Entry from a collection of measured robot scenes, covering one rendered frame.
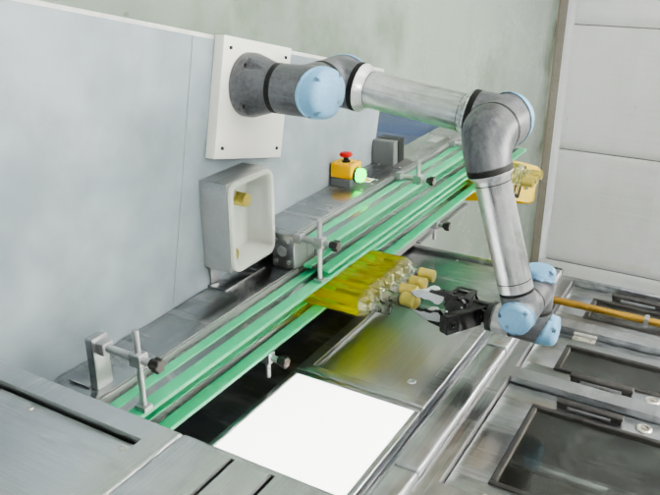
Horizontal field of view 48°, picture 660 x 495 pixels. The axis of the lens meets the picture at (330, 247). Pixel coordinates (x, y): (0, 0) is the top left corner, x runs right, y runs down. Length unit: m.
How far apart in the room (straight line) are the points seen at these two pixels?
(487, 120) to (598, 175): 6.34
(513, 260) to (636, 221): 6.37
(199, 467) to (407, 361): 0.97
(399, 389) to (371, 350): 0.19
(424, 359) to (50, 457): 1.07
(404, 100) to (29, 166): 0.81
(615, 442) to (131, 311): 1.10
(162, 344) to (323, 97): 0.64
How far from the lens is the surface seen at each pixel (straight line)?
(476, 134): 1.56
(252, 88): 1.75
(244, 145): 1.84
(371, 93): 1.77
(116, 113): 1.55
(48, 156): 1.45
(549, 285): 1.76
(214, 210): 1.76
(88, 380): 1.54
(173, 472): 1.02
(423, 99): 1.72
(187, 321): 1.71
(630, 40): 7.60
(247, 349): 1.78
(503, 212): 1.58
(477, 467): 1.66
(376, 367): 1.87
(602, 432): 1.83
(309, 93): 1.67
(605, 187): 7.90
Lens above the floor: 1.85
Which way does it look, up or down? 28 degrees down
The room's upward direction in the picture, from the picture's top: 103 degrees clockwise
